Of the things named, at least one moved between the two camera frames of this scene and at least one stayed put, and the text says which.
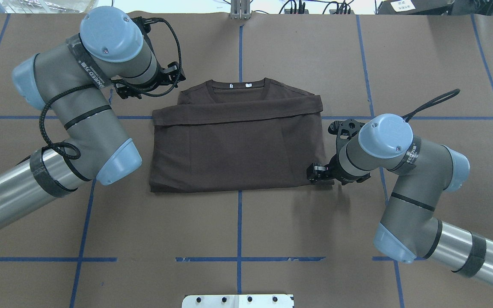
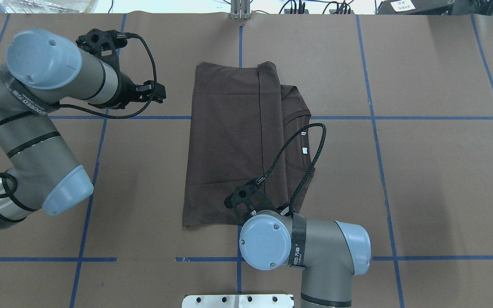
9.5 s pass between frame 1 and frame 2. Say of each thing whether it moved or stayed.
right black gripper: moved
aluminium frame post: stayed
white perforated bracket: stayed
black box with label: stayed
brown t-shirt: moved
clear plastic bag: stayed
